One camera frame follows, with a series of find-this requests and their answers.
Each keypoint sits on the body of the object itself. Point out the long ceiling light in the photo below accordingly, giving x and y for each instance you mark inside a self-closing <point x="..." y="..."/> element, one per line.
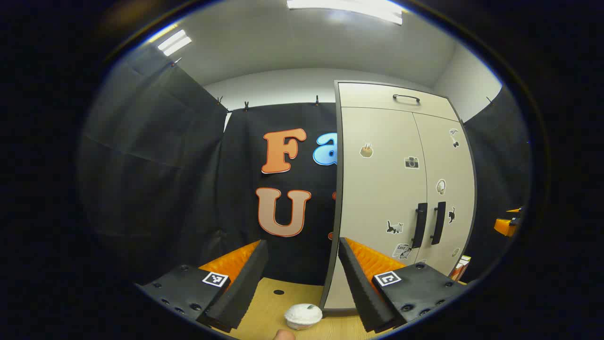
<point x="174" y="42"/>

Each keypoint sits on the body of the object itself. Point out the white lidded cup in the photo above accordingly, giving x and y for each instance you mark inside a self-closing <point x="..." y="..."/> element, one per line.
<point x="303" y="315"/>

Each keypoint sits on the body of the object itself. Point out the beige cabinet door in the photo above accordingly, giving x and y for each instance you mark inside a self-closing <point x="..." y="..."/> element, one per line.
<point x="453" y="170"/>
<point x="377" y="198"/>

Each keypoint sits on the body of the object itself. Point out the beige cabinet drawer front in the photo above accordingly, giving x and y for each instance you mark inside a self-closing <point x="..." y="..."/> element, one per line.
<point x="368" y="97"/>

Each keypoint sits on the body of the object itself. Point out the beige double-door shoe cabinet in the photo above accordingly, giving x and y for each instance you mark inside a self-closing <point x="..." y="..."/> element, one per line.
<point x="377" y="189"/>

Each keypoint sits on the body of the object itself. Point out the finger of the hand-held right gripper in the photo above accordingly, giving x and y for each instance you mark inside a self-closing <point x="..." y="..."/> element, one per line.
<point x="505" y="227"/>

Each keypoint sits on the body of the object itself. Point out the small cardboard box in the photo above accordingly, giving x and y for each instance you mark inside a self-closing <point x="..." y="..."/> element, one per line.
<point x="465" y="259"/>
<point x="456" y="275"/>

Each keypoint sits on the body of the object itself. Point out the black backdrop cloth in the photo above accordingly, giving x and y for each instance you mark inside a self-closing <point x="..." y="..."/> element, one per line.
<point x="188" y="189"/>

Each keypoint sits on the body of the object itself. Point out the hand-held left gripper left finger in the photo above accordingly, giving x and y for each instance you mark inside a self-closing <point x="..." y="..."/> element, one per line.
<point x="238" y="293"/>

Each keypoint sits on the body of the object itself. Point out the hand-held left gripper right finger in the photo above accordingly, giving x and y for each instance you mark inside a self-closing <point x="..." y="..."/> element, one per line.
<point x="361" y="288"/>

